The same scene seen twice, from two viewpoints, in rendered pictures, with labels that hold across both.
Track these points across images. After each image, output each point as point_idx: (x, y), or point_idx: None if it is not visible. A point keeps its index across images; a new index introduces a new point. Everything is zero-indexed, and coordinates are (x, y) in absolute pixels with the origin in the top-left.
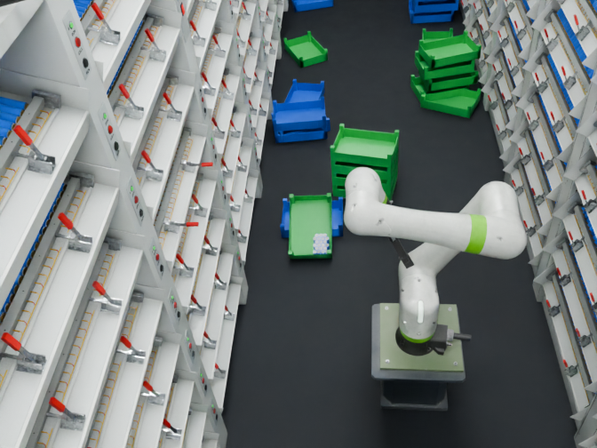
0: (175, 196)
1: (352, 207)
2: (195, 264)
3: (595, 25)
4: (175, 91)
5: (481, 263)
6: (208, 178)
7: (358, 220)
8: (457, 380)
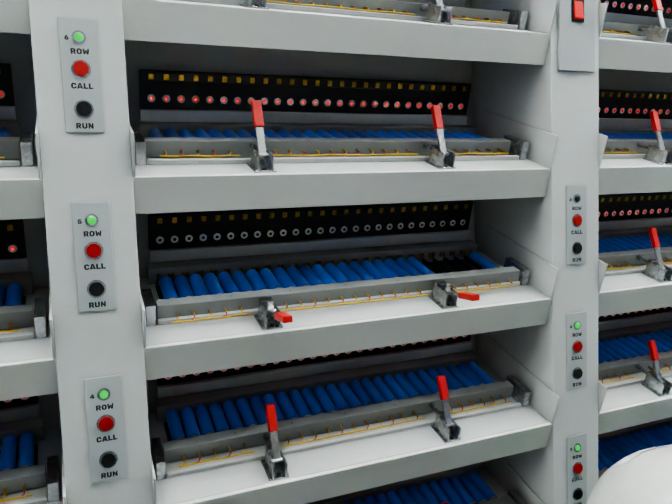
0: (355, 306)
1: (637, 452)
2: (309, 472)
3: None
4: (503, 158)
5: None
6: (539, 409)
7: (613, 503)
8: None
